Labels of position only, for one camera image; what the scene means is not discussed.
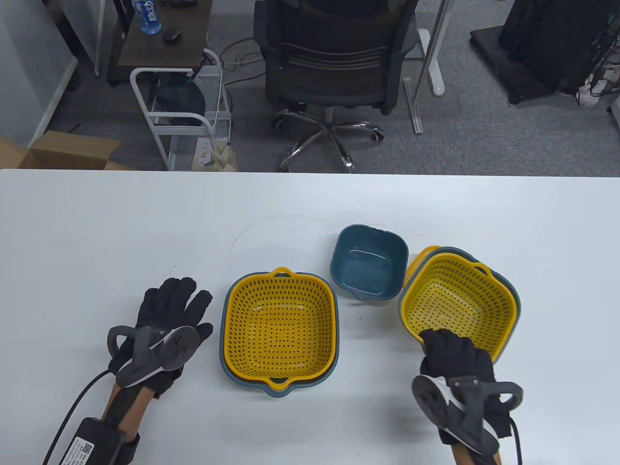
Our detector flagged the person's right hand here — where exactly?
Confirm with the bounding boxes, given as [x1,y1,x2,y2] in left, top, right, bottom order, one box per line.
[419,328,512,444]

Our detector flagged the person's left hand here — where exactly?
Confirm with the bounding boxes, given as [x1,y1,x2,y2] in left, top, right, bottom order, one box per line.
[108,277,214,399]

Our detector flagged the medium yellow drain basket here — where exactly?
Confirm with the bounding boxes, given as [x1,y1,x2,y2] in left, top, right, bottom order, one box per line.
[400,253,516,364]

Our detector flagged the medium blue basin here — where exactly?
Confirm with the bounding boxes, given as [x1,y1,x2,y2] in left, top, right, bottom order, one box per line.
[438,246,523,342]

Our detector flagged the small yellow drain basket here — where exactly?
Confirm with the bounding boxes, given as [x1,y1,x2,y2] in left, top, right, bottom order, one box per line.
[403,246,441,291]

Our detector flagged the large yellow drain basket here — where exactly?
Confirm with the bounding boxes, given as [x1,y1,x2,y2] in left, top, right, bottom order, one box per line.
[224,266,338,383]

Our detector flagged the small blue basin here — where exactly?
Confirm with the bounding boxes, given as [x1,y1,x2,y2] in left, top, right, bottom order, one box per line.
[330,224,410,301]

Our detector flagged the large blue basin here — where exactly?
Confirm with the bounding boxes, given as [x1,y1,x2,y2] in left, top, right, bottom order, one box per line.
[219,271,340,399]

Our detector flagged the person's right forearm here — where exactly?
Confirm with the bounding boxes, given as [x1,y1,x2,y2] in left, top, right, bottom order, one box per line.
[450,443,502,465]

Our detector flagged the person's left forearm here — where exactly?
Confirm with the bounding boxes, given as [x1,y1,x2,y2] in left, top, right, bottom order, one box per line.
[99,383,155,436]

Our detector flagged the grey hand tracker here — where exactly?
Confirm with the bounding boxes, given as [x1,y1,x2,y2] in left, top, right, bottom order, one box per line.
[107,325,199,388]
[412,374,524,453]

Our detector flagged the black wrist sensor box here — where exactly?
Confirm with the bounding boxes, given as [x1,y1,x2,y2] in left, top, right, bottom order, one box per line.
[61,417,141,465]

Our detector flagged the cardboard box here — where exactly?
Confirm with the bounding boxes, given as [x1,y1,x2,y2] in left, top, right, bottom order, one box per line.
[0,130,136,170]

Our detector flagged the white utility cart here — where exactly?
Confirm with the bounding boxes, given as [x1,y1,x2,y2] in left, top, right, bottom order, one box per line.
[130,47,232,171]

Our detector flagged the black bag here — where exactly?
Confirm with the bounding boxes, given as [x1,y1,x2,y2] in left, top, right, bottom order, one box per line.
[154,83,206,126]

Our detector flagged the dark wooden side table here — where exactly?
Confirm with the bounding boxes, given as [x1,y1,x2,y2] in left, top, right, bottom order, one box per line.
[107,0,214,87]

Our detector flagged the aluminium rails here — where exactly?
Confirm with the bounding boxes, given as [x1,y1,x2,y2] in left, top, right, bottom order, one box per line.
[403,77,424,135]

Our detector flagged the blue label water bottle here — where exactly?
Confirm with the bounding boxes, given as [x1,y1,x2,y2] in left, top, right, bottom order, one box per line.
[132,0,162,35]

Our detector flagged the black office chair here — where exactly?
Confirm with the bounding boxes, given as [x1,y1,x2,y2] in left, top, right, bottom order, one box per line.
[253,0,421,173]

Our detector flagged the white metal stand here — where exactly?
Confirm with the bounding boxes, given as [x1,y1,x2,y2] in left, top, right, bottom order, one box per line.
[404,0,453,96]

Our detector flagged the black covered equipment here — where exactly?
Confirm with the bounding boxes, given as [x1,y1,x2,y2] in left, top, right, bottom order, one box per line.
[470,0,620,106]

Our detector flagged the black glove cable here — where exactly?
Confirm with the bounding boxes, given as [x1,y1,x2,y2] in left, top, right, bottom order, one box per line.
[43,371,112,465]
[509,417,524,465]

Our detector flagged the grey floor cable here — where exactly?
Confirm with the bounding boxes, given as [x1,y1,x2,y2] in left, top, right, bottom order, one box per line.
[220,36,264,85]

